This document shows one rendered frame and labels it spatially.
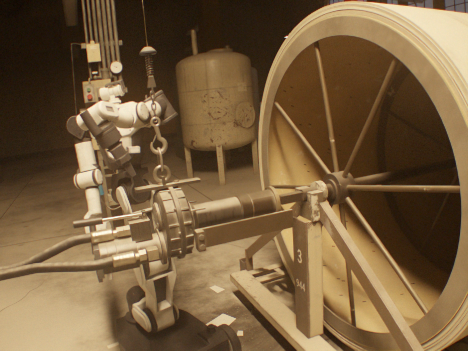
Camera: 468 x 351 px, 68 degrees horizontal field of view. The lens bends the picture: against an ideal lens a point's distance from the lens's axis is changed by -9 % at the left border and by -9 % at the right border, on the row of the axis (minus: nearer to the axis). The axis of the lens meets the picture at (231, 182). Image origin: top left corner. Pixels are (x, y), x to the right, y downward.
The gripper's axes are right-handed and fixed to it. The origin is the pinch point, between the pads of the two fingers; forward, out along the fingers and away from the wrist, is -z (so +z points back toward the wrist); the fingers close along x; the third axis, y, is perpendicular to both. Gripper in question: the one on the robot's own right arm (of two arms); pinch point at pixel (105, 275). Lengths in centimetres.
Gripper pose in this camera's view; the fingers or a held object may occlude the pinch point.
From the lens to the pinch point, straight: 198.5
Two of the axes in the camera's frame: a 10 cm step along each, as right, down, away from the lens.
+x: -1.2, -1.1, -9.9
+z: -1.8, -9.7, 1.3
